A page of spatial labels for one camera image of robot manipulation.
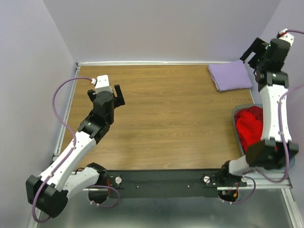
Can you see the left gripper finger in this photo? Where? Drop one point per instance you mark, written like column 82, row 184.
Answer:
column 91, row 94
column 119, row 92

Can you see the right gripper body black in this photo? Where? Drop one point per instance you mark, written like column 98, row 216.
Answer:
column 259, row 47

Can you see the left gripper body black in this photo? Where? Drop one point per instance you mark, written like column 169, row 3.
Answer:
column 116, row 103

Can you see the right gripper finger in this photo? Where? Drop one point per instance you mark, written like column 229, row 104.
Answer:
column 253, row 62
column 246, row 54

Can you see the purple t shirt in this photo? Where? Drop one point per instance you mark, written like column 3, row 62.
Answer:
column 230, row 76

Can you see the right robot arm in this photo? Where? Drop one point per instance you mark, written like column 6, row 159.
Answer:
column 273, row 86

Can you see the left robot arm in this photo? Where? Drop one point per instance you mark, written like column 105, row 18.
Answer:
column 49, row 192

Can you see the red t shirt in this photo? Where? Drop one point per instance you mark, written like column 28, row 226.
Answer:
column 249, row 125

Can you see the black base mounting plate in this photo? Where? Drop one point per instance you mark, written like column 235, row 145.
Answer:
column 164, row 184

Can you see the teal plastic basket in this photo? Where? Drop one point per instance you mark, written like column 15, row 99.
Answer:
column 267, row 154

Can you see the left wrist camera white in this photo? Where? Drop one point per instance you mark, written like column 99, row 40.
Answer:
column 102, row 84

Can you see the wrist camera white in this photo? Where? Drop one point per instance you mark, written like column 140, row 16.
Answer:
column 286, row 36
column 102, row 84

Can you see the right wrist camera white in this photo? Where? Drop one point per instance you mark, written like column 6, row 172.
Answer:
column 286, row 36

